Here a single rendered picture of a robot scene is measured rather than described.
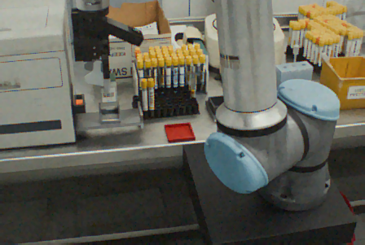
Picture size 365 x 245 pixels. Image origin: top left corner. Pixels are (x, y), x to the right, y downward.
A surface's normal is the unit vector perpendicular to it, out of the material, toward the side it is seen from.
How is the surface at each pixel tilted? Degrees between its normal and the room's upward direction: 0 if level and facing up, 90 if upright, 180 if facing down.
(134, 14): 87
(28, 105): 90
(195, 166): 4
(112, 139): 0
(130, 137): 0
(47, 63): 90
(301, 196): 76
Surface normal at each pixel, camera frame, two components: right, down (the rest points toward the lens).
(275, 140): 0.55, 0.30
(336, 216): 0.02, -0.82
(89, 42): 0.18, 0.51
